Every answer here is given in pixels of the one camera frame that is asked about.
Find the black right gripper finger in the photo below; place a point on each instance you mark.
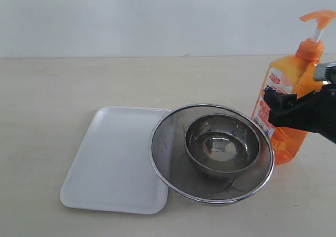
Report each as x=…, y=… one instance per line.
x=283, y=118
x=279, y=101

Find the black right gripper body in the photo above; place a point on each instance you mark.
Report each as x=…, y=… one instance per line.
x=315, y=112

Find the orange pump soap bottle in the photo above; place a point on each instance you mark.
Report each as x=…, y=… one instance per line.
x=298, y=94

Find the small steel bowl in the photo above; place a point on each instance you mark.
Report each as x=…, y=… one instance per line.
x=221, y=146

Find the steel mesh colander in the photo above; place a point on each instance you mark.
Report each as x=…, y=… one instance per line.
x=172, y=165

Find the white rectangular tray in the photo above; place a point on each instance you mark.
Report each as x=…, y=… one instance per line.
x=112, y=170

